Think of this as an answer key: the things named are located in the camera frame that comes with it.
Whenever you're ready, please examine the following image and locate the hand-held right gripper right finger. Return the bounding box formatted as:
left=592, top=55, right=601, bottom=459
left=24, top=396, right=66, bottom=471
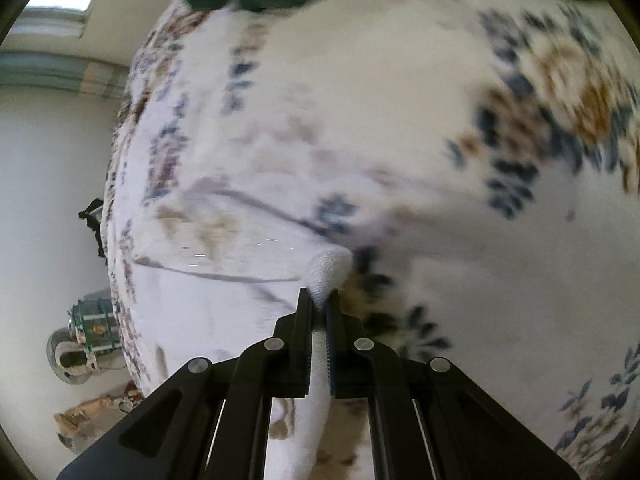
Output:
left=325, top=291, right=582, bottom=480

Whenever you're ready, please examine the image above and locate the black object beside bed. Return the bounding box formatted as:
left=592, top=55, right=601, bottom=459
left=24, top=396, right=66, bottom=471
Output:
left=78, top=198, right=108, bottom=259

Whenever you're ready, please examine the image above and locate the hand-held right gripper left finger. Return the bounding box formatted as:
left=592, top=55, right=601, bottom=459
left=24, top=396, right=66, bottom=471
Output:
left=56, top=287, right=317, bottom=480

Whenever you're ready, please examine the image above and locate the window with striped curtain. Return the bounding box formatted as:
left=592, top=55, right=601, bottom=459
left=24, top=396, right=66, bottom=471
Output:
left=0, top=0, right=132, bottom=101

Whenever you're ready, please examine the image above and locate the floral printed blanket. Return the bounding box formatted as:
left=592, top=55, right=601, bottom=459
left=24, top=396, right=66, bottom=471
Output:
left=100, top=0, right=640, bottom=480

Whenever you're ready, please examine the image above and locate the tan crumpled cloth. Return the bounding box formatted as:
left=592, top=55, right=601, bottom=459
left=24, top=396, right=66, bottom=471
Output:
left=54, top=381, right=146, bottom=453

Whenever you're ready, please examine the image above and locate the white small garment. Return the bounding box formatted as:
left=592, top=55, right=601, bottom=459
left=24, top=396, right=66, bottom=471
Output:
left=270, top=250, right=353, bottom=480

